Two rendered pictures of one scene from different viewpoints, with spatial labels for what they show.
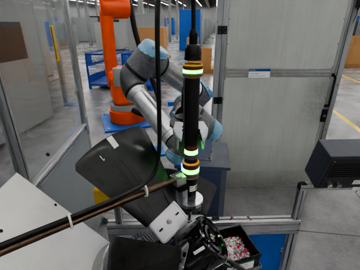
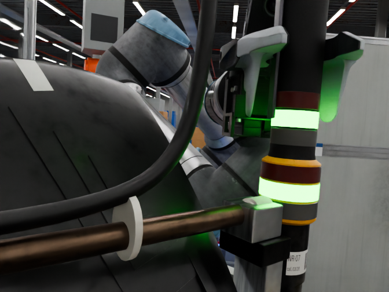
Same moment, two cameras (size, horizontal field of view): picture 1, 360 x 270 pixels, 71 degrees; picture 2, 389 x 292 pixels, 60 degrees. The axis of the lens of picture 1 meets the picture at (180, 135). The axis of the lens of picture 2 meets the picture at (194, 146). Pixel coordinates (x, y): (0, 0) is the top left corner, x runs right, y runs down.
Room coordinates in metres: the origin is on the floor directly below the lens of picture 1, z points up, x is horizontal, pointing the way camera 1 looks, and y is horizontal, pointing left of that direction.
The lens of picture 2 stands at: (0.31, 0.06, 1.41)
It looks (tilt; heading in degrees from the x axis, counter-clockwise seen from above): 4 degrees down; 358
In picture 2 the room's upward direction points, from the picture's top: 4 degrees clockwise
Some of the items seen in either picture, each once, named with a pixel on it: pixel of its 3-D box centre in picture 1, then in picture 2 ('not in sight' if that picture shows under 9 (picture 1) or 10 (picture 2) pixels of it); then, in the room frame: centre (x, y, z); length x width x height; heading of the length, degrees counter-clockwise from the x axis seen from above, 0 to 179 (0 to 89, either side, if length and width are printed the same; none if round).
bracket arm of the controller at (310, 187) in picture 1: (324, 185); not in sight; (0.94, -0.65, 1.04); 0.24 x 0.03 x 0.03; 92
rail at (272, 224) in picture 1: (204, 226); not in sight; (0.92, -0.12, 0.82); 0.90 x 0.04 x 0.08; 92
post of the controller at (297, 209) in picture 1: (298, 201); not in sight; (0.94, -0.54, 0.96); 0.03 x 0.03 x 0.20; 2
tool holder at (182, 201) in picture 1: (187, 187); (274, 262); (0.55, -0.02, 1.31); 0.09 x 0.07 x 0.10; 127
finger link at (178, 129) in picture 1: (178, 139); (255, 77); (0.56, 0.00, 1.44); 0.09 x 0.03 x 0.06; 172
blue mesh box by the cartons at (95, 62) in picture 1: (110, 68); not in sight; (7.62, 2.07, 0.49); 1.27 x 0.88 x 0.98; 173
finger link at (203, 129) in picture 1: (202, 138); (329, 83); (0.56, -0.05, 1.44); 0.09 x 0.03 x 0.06; 12
